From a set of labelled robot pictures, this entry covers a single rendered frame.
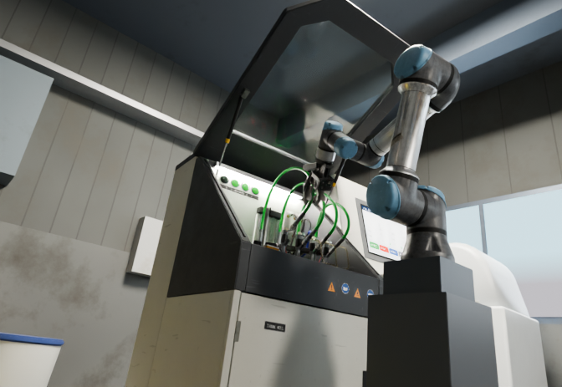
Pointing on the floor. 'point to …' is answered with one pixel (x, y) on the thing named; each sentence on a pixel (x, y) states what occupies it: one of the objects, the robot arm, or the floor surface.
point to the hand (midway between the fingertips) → (310, 201)
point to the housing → (160, 277)
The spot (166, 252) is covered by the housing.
